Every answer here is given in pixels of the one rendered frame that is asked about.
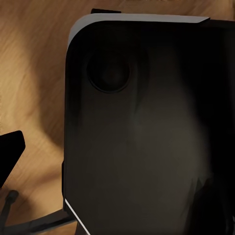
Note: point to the taboret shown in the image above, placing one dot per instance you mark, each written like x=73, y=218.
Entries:
x=36, y=227

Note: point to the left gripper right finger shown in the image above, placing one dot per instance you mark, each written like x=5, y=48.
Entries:
x=227, y=146

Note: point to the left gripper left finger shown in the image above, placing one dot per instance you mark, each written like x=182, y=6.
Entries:
x=12, y=146

